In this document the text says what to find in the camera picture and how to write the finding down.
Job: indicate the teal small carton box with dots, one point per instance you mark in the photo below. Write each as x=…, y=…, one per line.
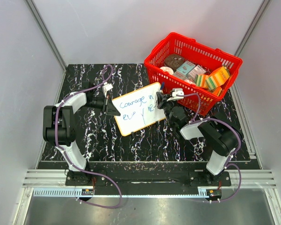
x=186, y=67

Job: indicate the blue capped whiteboard marker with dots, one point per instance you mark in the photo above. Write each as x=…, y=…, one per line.
x=160, y=90

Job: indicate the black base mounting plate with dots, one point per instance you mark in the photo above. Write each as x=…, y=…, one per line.
x=192, y=174

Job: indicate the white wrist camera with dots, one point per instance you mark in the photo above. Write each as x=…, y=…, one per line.
x=176, y=94
x=107, y=87

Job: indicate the yellow framed whiteboard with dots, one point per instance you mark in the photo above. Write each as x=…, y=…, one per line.
x=138, y=109

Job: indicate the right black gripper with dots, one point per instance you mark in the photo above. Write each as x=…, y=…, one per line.
x=161, y=98

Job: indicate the orange sponge pack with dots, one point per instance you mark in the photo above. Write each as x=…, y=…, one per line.
x=219, y=76

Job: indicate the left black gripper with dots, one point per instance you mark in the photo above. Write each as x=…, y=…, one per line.
x=112, y=110

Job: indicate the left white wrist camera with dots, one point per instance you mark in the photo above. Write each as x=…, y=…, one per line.
x=107, y=87

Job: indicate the red plastic shopping basket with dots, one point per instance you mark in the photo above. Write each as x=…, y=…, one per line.
x=199, y=54

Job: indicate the yellow green sponge pack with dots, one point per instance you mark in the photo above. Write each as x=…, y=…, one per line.
x=201, y=81

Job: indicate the aluminium frame rail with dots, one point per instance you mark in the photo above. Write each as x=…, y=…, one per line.
x=53, y=183

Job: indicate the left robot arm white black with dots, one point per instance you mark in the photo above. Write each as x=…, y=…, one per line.
x=59, y=127

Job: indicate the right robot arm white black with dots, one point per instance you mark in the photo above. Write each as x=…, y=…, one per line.
x=222, y=137

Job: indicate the pink white carton box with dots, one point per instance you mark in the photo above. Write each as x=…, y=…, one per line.
x=198, y=70

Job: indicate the brown chocolate muffin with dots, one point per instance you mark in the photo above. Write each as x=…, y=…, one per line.
x=174, y=61

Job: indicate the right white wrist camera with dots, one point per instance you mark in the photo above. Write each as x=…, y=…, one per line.
x=176, y=94

